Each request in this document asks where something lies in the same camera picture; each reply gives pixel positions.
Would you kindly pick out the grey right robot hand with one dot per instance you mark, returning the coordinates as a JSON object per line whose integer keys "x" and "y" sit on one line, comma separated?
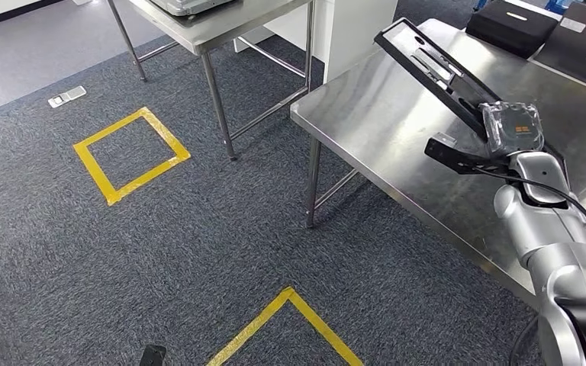
{"x": 515, "y": 129}

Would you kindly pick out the long black plastic frame part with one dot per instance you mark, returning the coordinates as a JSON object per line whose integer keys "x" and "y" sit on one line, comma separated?
{"x": 399, "y": 35}

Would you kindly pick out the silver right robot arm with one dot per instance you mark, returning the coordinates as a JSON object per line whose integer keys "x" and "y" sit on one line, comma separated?
{"x": 551, "y": 232}

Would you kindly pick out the stainless steel workbench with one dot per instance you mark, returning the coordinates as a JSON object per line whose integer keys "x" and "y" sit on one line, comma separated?
{"x": 374, "y": 116}

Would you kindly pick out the grey stamped sheet metal part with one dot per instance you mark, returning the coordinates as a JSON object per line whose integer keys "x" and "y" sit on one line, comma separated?
{"x": 187, "y": 6}

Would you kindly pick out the white cabinet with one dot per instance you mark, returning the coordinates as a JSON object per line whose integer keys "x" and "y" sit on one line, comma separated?
{"x": 353, "y": 40}

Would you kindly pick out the steel table with legs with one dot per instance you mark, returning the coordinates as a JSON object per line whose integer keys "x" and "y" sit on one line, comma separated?
{"x": 207, "y": 35}

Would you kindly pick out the yellow floor tape square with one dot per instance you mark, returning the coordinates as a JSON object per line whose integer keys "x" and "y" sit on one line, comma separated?
{"x": 252, "y": 328}
{"x": 149, "y": 178}

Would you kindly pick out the metal floor outlet plate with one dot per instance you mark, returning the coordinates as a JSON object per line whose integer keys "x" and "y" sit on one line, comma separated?
{"x": 68, "y": 97}

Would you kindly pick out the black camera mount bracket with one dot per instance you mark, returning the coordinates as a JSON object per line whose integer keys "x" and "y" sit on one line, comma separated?
{"x": 454, "y": 159}

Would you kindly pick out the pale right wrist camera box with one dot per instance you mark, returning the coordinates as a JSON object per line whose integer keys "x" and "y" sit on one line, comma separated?
{"x": 445, "y": 140}

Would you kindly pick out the dark left wrist camera mount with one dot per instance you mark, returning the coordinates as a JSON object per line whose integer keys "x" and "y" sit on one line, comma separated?
{"x": 152, "y": 356}

